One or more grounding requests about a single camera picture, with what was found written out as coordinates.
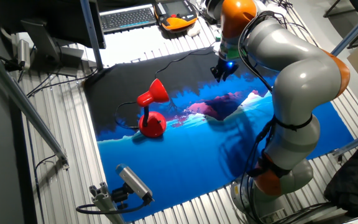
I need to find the black computer monitor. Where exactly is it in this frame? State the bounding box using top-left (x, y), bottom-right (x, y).
top-left (0, 0), bottom-right (107, 50)

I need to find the red desk lamp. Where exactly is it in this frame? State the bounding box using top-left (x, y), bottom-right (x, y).
top-left (136, 78), bottom-right (170, 139)

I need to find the grey monitor stand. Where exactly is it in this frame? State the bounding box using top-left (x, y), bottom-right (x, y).
top-left (21, 19), bottom-right (85, 77)

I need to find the black monitor cable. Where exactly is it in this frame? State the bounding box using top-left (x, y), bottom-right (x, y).
top-left (26, 67), bottom-right (99, 98)

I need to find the thin black floor cable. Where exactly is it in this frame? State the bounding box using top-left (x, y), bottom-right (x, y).
top-left (25, 119), bottom-right (57, 224)

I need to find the black lamp power cable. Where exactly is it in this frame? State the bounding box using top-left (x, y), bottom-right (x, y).
top-left (114, 42), bottom-right (219, 130)

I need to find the small white rounded object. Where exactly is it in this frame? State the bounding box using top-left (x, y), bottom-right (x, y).
top-left (187, 26), bottom-right (202, 37)

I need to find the blue grey frame post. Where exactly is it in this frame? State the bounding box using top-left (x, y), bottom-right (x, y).
top-left (79, 0), bottom-right (104, 71)

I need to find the orange black teach pendant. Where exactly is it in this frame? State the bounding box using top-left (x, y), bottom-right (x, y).
top-left (153, 0), bottom-right (198, 32)

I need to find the black webcam cable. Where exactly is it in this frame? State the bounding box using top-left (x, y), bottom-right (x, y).
top-left (0, 46), bottom-right (24, 72)

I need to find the short aluminium profile mount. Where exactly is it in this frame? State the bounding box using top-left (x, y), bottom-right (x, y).
top-left (88, 182), bottom-right (126, 224)

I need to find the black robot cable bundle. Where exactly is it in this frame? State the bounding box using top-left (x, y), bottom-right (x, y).
top-left (237, 11), bottom-right (320, 224)

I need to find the blue landscape printed mat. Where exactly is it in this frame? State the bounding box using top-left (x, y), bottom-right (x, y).
top-left (83, 46), bottom-right (355, 222)

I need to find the small silver webcam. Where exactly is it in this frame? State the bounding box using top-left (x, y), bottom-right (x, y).
top-left (17, 39), bottom-right (32, 71)

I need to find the black computer keyboard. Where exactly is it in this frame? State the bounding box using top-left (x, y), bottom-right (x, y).
top-left (99, 4), bottom-right (157, 34)

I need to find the black camera cable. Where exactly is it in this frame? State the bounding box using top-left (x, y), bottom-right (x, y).
top-left (75, 198), bottom-right (149, 215)

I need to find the long aluminium frame bar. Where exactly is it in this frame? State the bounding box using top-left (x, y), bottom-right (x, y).
top-left (0, 43), bottom-right (70, 170)

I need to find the silver camera with blue cap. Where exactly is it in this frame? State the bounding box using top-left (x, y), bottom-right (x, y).
top-left (115, 164), bottom-right (154, 203)

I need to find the blue grey frame bar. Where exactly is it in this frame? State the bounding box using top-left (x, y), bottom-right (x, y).
top-left (331, 1), bottom-right (358, 57)
top-left (333, 127), bottom-right (358, 157)

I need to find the black cloth bundle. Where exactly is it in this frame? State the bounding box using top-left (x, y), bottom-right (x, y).
top-left (323, 116), bottom-right (358, 218)

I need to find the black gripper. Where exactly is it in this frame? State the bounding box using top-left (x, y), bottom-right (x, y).
top-left (210, 57), bottom-right (240, 83)

